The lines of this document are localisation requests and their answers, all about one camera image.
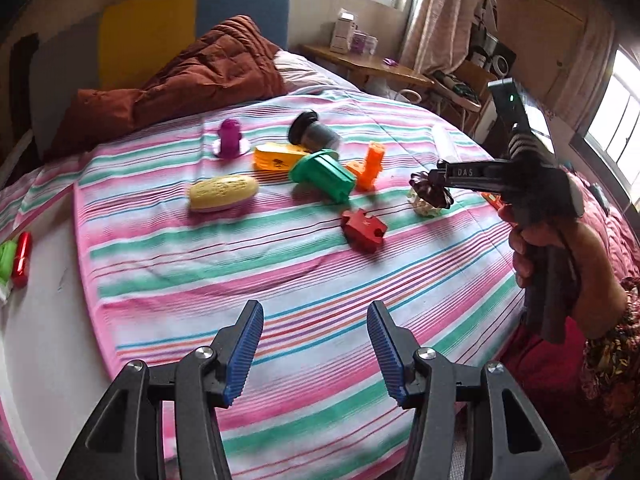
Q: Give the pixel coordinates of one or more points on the small orange toy piece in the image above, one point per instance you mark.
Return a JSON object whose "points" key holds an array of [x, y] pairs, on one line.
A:
{"points": [[489, 199]]}

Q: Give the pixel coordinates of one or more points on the pale pink pillow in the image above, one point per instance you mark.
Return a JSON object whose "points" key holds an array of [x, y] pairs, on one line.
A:
{"points": [[305, 72]]}

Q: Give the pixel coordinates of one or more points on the white box with pink rim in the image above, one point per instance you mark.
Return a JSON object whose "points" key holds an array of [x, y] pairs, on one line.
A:
{"points": [[45, 360]]}

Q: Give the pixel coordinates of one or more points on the yellow oval carved shell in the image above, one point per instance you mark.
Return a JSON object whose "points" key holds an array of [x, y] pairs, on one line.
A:
{"points": [[222, 193]]}

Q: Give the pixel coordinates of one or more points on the white carton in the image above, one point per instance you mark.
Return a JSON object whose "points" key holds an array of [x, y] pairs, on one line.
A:
{"points": [[344, 32]]}

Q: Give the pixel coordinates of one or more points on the red puzzle block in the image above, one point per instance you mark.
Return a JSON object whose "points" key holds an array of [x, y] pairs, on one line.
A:
{"points": [[363, 230]]}

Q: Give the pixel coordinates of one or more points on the red cylinder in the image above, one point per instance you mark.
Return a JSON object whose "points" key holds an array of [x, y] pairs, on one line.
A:
{"points": [[21, 260]]}

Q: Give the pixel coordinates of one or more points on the cream woven ball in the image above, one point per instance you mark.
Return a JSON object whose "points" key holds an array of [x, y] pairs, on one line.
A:
{"points": [[422, 207]]}

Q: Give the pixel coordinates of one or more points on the beige patterned curtain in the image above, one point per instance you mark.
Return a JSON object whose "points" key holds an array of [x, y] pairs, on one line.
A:
{"points": [[445, 15]]}

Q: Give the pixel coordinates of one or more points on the purple carton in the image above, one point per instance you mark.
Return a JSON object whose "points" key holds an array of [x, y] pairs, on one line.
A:
{"points": [[363, 42]]}

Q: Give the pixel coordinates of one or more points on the grey black cylinder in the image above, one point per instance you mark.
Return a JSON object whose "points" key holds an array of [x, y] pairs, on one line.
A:
{"points": [[317, 135]]}

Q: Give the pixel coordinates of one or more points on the green flanged tube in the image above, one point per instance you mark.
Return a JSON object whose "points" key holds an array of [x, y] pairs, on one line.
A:
{"points": [[322, 175]]}

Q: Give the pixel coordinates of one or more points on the multicolour padded headboard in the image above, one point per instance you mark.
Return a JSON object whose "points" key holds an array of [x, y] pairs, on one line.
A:
{"points": [[145, 35]]}

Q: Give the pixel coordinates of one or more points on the person's right hand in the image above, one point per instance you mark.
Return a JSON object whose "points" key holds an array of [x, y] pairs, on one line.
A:
{"points": [[597, 280]]}

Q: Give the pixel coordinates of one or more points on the side window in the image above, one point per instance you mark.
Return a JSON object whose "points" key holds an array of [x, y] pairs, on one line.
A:
{"points": [[617, 125]]}

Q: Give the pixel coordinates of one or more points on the orange plastic tower piece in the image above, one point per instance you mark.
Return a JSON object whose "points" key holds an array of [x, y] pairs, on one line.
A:
{"points": [[372, 165]]}

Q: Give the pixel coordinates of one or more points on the striped bed sheet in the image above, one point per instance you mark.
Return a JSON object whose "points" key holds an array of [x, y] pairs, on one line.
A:
{"points": [[250, 270]]}

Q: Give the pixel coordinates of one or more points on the purple toy figure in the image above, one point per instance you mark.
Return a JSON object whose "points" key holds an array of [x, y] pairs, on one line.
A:
{"points": [[230, 137]]}

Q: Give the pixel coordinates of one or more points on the brown quilt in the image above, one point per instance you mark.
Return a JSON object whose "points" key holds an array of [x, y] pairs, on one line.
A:
{"points": [[190, 80]]}

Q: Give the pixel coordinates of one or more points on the red cloth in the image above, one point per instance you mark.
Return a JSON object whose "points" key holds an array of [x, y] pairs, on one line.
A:
{"points": [[545, 385]]}

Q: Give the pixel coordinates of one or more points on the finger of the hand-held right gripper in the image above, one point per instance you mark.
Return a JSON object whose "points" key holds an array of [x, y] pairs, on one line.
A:
{"points": [[470, 172]]}

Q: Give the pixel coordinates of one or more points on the yellow-orange patterned block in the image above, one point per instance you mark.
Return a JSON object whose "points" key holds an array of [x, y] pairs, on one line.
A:
{"points": [[275, 157]]}

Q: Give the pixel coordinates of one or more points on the wooden desk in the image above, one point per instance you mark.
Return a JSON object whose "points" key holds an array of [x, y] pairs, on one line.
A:
{"points": [[360, 67]]}

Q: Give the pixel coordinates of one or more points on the green plug device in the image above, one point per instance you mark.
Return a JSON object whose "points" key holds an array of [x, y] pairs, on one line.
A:
{"points": [[6, 265]]}

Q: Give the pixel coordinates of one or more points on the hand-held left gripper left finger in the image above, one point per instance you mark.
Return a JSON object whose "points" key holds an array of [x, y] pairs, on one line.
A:
{"points": [[245, 355]]}

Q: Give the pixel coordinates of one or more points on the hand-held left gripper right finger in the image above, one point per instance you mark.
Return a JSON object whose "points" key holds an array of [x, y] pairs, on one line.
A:
{"points": [[385, 355]]}

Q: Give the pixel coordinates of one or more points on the cluttered shelf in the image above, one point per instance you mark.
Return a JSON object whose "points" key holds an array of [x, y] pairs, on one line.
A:
{"points": [[480, 60]]}

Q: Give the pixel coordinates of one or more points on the person's right forearm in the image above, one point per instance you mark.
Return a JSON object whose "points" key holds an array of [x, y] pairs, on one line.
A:
{"points": [[617, 360]]}

